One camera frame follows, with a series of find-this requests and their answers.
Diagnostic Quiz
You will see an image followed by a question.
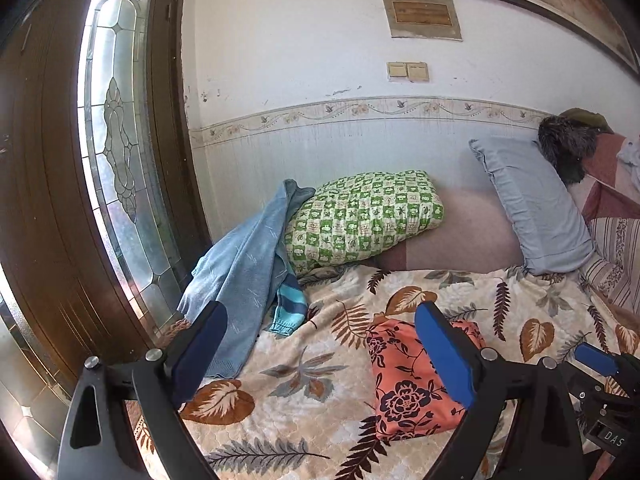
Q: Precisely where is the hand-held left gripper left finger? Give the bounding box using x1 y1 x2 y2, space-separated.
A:
55 301 228 480

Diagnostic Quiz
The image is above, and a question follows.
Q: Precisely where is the striped floral cushion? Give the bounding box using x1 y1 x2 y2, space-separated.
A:
577 215 640 318

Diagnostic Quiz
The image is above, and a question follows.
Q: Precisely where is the brown wall plaque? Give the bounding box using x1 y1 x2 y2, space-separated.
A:
381 0 463 41

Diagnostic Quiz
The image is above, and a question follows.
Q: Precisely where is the blue knit sweater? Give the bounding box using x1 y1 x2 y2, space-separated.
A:
177 179 316 380

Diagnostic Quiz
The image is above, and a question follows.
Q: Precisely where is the leaf print fleece blanket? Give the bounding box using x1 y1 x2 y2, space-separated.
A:
125 262 640 480

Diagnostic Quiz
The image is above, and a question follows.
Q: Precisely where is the blue striped knit garment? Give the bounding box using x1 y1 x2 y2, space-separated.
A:
269 272 308 336

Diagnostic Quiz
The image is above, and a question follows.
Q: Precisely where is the brown sofa backrest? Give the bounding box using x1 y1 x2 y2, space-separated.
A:
377 182 526 273

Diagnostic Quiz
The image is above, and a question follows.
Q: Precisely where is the white cloth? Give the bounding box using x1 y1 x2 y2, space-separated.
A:
617 137 640 181

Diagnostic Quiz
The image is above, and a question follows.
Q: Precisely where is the orange floral garment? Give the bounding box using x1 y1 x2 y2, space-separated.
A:
365 317 488 441

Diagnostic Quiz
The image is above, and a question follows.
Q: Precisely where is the green checked pillow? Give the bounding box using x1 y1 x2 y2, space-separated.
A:
282 170 446 278

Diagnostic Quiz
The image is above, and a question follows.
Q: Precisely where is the grey blue pillow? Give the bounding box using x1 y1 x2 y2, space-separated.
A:
468 135 596 276

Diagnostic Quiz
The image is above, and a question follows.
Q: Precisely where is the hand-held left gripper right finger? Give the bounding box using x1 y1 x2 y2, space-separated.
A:
415 301 588 480

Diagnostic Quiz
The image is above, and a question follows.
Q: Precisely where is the olive green cloth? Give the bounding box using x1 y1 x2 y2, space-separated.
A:
557 107 616 136

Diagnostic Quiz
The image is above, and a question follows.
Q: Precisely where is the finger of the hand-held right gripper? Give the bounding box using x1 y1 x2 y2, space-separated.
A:
574 341 623 377

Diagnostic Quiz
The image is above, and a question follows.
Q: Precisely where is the wooden door with glass panel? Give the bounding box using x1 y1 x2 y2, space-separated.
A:
0 0 216 461

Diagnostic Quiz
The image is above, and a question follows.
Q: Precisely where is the dark furry garment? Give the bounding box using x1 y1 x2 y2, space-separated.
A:
537 115 601 186

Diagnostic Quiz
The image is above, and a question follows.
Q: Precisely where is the pink patchwork cushion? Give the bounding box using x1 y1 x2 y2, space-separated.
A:
570 132 640 221

